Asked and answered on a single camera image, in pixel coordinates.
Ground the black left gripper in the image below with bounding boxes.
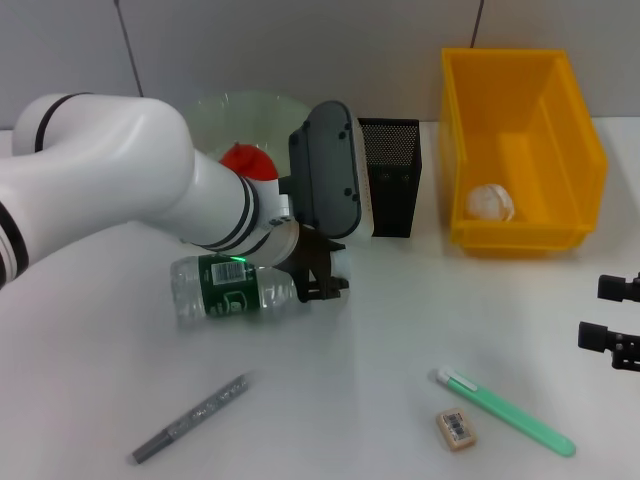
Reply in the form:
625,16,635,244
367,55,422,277
288,226,352,305

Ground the clear green-label water bottle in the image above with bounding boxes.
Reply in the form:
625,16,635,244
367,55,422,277
169,247,352,331

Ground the mint green pen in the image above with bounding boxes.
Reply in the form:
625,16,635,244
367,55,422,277
430,367,576,459

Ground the white paper ball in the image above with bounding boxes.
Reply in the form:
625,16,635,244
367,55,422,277
465,183,517,222

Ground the beige eraser with barcode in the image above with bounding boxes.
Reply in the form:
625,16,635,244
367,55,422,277
434,407,479,454

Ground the black mesh pen holder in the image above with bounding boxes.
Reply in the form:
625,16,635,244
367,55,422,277
357,117,424,238

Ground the grey glitter marker pen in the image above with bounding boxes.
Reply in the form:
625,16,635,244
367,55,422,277
132,370,254,465

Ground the translucent green fruit bowl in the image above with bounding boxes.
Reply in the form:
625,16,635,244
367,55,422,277
180,89,315,169

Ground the yellow plastic bin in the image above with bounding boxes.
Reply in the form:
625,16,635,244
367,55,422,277
439,47,610,259

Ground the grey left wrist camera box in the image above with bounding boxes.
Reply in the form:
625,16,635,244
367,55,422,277
288,99,376,240

